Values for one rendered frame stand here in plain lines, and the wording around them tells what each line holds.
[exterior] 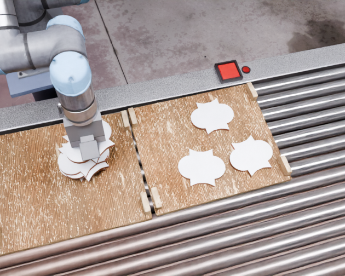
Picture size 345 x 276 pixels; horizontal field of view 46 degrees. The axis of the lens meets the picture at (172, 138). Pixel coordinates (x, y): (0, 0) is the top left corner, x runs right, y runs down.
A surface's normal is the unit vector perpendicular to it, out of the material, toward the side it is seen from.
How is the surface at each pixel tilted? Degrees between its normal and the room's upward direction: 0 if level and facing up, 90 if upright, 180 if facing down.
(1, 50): 36
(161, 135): 0
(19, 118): 0
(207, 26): 1
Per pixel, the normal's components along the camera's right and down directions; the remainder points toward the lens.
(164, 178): 0.06, -0.47
